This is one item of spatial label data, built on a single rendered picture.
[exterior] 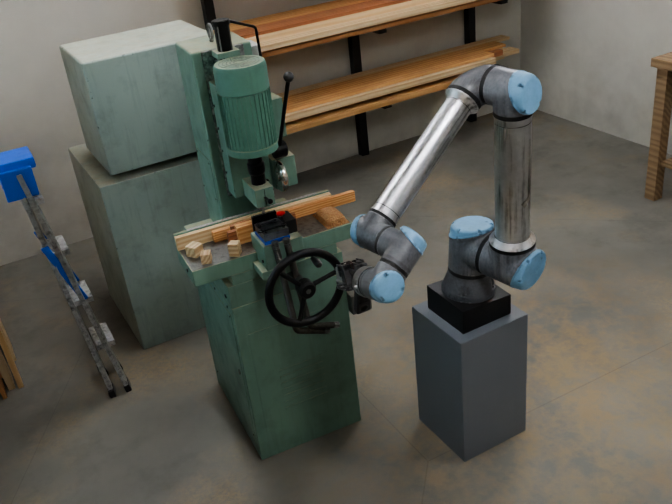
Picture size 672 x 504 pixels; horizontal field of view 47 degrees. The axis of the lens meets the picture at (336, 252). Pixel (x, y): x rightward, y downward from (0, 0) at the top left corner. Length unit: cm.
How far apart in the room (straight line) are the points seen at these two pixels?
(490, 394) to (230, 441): 108
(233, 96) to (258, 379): 104
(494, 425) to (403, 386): 53
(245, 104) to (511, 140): 85
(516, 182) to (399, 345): 144
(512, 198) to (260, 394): 120
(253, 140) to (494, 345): 111
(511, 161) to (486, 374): 85
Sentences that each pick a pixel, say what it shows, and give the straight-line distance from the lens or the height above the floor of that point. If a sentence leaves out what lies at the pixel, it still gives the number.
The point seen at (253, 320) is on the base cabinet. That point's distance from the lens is 277.
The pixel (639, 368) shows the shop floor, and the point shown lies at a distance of 356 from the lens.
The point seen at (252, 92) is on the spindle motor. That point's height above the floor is 142.
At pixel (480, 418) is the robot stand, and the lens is 297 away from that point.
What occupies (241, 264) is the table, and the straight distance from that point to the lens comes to 265.
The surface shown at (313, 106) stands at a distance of 497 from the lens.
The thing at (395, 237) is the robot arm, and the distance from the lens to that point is 214.
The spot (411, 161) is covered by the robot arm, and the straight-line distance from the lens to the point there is 227.
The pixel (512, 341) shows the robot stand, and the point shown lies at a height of 46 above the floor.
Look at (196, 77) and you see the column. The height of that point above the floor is 144.
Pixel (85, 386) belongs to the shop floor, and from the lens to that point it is 381.
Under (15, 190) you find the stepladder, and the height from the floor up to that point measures 105.
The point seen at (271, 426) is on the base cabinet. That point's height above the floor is 15.
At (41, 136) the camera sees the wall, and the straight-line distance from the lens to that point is 493.
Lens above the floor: 214
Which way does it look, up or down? 29 degrees down
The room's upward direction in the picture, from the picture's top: 7 degrees counter-clockwise
